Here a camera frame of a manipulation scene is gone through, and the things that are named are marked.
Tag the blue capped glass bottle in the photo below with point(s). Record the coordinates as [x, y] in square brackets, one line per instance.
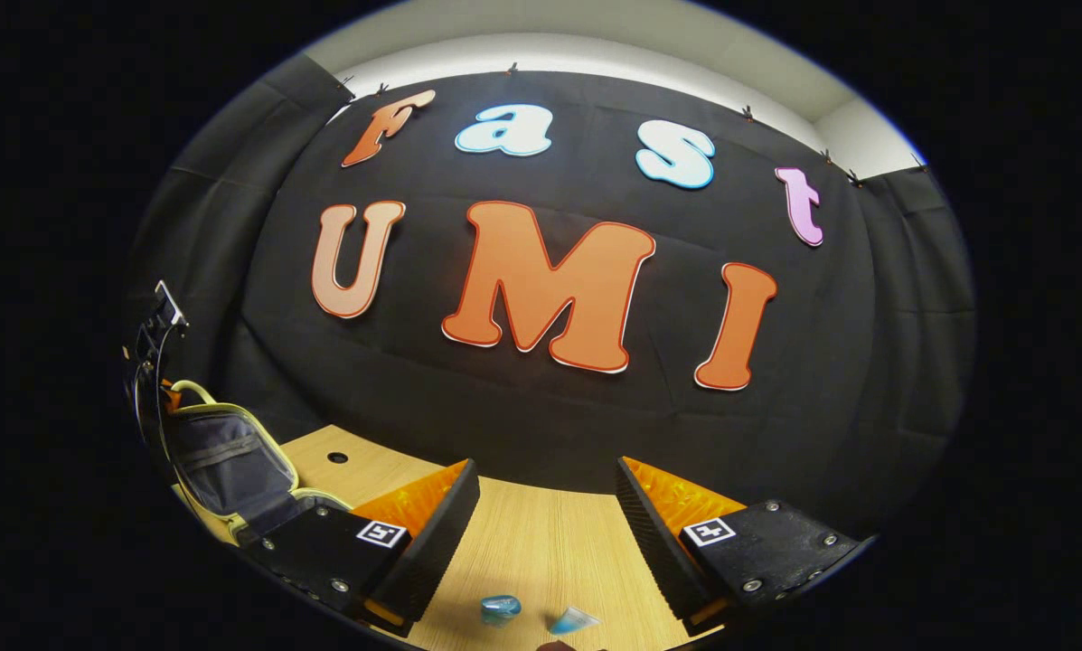
[501, 608]

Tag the small cream suitcase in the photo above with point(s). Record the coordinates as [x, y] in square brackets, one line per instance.
[233, 461]

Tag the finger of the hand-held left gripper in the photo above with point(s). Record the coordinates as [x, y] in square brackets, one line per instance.
[173, 396]

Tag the pale blue skin care tube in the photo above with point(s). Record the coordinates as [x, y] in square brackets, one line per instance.
[573, 621]

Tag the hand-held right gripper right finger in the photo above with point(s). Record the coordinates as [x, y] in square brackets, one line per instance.
[653, 542]

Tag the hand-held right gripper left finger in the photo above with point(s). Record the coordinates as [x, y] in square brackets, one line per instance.
[441, 542]

